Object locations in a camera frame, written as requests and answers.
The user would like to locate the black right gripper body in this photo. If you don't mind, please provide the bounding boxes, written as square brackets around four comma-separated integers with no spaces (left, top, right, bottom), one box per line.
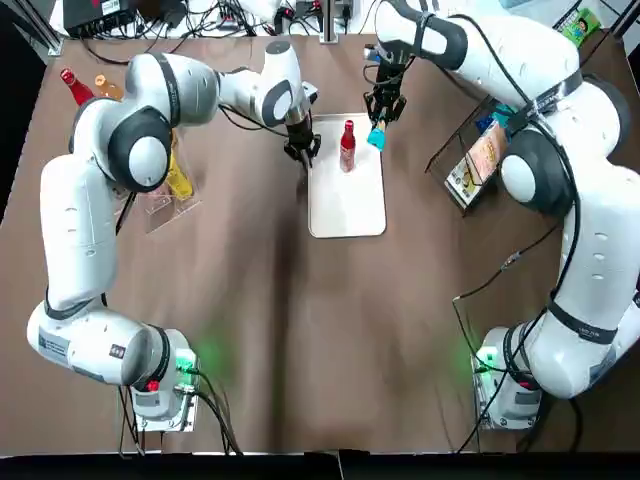
[373,47,410,99]

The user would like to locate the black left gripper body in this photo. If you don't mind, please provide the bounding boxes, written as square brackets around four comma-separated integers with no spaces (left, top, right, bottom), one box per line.
[284,114,316,147]

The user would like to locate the teal chips bag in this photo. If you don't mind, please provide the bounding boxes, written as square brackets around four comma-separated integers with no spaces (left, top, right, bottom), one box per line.
[366,117,391,152]
[487,103,522,133]

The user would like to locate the white rectangular tray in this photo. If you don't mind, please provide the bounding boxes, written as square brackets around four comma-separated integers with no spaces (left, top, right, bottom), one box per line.
[306,112,389,240]

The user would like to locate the clear acrylic shelf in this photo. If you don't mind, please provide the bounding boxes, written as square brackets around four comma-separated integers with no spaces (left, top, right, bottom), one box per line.
[59,69,204,236]

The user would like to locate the white side desk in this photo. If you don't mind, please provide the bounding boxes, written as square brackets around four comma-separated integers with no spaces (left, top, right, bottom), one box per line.
[49,0,640,41]

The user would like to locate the white yellow snack box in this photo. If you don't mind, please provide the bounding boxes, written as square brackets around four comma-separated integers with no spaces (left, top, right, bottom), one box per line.
[444,151,495,209]

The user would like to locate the yellow label drink bottle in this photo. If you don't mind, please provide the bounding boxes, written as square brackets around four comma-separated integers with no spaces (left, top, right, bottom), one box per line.
[93,73,126,102]
[164,130,196,202]

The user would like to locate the USB hub red plugs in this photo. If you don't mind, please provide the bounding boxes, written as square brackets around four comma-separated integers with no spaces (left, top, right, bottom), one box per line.
[218,1,252,25]

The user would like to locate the black power brick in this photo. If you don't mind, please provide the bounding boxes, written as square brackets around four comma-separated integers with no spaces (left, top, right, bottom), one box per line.
[134,0,187,27]

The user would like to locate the green snack packet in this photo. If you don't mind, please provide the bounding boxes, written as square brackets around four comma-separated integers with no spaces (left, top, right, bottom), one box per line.
[552,7,602,50]

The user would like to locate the black box red logo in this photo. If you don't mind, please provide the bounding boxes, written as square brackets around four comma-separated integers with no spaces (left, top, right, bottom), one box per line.
[62,0,134,31]

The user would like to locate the aluminium frame post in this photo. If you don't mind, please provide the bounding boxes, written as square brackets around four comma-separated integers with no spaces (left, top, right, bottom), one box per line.
[27,0,65,57]
[321,0,346,45]

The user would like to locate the black wire rack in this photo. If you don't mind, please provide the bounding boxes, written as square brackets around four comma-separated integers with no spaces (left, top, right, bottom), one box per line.
[424,7,614,219]

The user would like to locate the black right foot cable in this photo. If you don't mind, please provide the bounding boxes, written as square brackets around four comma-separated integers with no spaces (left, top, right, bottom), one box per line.
[452,227,569,352]

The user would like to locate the black foot cable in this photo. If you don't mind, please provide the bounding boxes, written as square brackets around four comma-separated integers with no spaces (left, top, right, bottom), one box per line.
[117,367,246,459]
[452,227,569,352]

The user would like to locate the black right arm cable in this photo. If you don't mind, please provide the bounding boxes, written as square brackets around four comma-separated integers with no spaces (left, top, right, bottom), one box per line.
[409,9,586,401]

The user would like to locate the black left foot cable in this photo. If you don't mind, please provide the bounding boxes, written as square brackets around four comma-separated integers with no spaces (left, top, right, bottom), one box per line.
[117,367,246,459]

